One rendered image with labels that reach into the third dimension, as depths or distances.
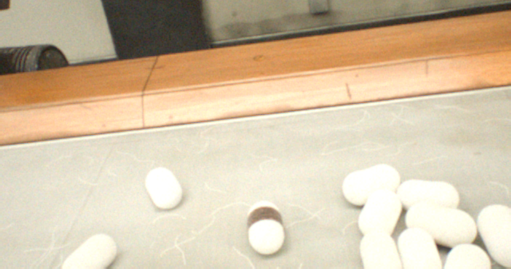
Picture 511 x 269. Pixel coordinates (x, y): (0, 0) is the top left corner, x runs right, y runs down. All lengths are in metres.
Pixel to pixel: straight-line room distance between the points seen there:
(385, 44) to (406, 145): 0.14
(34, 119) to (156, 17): 1.93
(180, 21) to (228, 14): 0.23
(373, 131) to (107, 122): 0.23
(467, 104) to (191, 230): 0.24
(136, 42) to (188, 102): 2.00
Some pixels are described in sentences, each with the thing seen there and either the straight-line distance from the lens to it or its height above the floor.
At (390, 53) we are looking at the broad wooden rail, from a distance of 0.47.
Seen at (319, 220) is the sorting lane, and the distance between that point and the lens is 0.32.
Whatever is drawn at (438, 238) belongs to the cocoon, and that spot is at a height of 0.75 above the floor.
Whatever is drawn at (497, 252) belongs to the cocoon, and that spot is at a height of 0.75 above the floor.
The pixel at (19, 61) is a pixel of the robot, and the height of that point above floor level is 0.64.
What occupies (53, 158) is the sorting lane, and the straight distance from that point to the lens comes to 0.46.
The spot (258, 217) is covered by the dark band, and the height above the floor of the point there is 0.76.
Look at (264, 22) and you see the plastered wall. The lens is 2.42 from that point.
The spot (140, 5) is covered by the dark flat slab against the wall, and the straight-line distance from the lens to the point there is 2.39.
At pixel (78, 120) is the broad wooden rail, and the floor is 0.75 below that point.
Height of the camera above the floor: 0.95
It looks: 30 degrees down
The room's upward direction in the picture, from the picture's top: 9 degrees counter-clockwise
